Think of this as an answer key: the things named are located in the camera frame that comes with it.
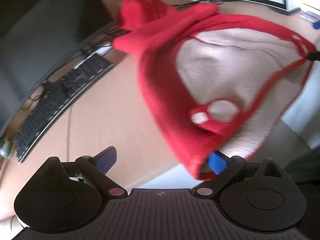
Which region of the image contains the red fleece hooded jacket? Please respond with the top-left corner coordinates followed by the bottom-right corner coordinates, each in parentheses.
top-left (113, 0), bottom-right (316, 180)

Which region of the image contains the black keyboard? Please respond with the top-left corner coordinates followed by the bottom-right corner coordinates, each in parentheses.
top-left (15, 54), bottom-right (113, 163)

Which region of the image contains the left computer monitor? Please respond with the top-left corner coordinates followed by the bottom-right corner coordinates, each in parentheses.
top-left (1, 0), bottom-right (114, 132)

